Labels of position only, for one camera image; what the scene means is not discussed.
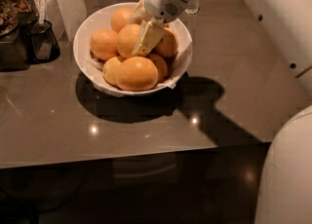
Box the front left orange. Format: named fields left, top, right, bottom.
left=102, top=56, right=124, bottom=87

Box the clear plastic water bottle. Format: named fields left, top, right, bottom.
left=184, top=0, right=200, bottom=15

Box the white utensil in container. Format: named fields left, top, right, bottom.
left=35, top=0, right=47, bottom=26

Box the front large orange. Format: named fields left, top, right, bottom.
left=116, top=56, right=158, bottom=92

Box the back left orange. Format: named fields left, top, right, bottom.
left=110, top=7, right=132, bottom=32

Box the front right orange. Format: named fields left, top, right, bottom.
left=148, top=54, right=169, bottom=83

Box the white ceramic bowl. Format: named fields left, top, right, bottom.
left=72, top=2, right=194, bottom=98

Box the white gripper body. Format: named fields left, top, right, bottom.
left=144, top=0, right=187, bottom=22

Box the black mesh container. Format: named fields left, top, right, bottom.
left=20, top=20, right=60, bottom=64

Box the centre orange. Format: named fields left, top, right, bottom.
left=117, top=23, right=140, bottom=58

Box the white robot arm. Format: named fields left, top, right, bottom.
left=131, top=0, right=312, bottom=224

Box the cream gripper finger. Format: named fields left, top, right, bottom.
left=132, top=20, right=164, bottom=56
left=127, top=0, right=151, bottom=24

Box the dark tray of food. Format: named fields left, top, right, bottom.
left=0, top=0, right=34, bottom=72

